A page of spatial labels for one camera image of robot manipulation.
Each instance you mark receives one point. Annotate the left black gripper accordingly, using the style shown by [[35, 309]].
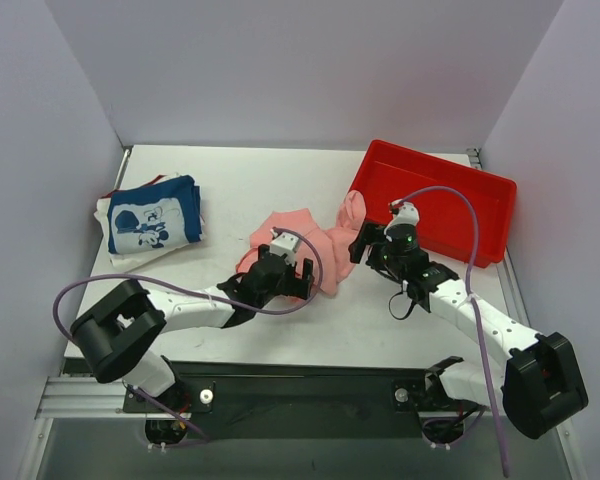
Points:
[[290, 280]]

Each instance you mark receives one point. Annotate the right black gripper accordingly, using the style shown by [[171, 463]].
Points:
[[371, 248]]

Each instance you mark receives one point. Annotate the pink t shirt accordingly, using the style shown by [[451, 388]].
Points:
[[331, 244]]

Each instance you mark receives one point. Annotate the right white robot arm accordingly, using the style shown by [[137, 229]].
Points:
[[541, 384]]

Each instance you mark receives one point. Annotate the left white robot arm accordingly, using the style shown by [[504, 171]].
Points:
[[116, 334]]

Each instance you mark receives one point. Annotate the red plastic bin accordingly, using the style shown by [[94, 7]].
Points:
[[389, 172]]

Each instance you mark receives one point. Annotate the folded blue printed t shirt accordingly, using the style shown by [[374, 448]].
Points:
[[150, 220]]

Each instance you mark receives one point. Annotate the folded white t shirt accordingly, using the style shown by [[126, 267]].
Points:
[[125, 260]]

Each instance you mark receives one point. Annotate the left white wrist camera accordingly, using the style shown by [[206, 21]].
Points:
[[284, 244]]

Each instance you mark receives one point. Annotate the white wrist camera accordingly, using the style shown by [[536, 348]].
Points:
[[284, 244], [403, 212]]

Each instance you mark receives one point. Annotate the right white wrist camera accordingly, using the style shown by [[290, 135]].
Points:
[[403, 212]]

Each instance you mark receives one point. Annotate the right aluminium frame rail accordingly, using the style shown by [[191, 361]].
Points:
[[511, 290]]

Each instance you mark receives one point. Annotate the aluminium frame rail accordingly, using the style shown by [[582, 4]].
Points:
[[511, 290], [79, 398]]

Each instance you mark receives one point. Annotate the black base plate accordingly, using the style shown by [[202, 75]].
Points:
[[229, 401]]

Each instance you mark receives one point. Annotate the front aluminium frame rail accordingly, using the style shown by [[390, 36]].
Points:
[[79, 398]]

